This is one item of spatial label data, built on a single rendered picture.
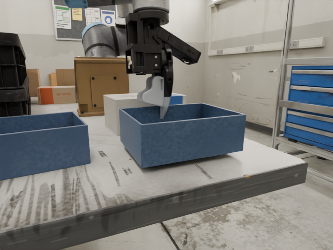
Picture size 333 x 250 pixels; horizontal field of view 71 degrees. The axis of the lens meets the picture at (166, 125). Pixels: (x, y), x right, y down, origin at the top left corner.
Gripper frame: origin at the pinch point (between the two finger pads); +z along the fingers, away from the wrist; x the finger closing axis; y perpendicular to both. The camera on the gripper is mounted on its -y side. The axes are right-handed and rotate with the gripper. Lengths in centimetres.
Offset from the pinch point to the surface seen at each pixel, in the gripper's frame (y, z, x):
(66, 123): 20.3, 1.7, -7.3
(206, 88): -219, 3, -337
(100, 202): 16.6, 8.1, 19.8
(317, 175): -138, 60, -58
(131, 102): 5.1, -2.0, -8.7
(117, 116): 8.9, 1.3, -8.5
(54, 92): 25, -4, -72
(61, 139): 20.8, 2.1, 7.5
